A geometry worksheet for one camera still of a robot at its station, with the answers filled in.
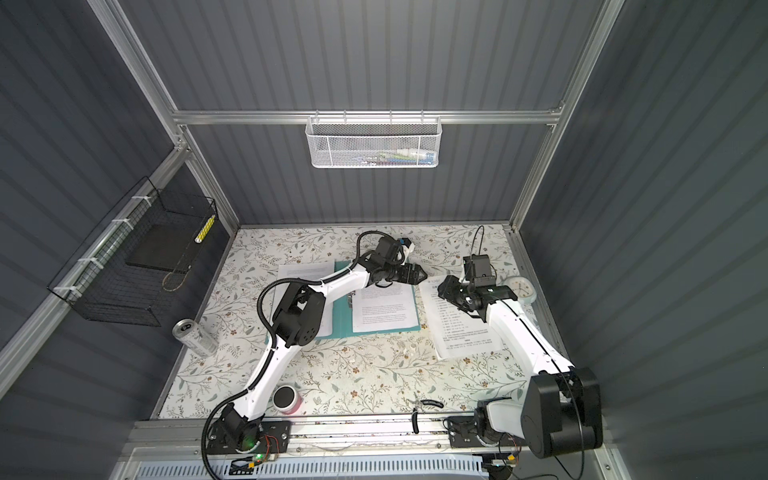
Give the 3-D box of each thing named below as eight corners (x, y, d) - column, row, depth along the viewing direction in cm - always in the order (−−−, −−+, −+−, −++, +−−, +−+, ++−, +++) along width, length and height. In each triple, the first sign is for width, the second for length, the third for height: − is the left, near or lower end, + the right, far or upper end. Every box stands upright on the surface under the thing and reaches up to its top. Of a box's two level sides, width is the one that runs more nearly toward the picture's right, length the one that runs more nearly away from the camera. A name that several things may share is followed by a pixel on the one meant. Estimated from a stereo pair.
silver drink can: (196, 358, 89) (167, 337, 77) (203, 340, 92) (177, 318, 81) (216, 358, 89) (190, 337, 77) (222, 340, 92) (198, 318, 81)
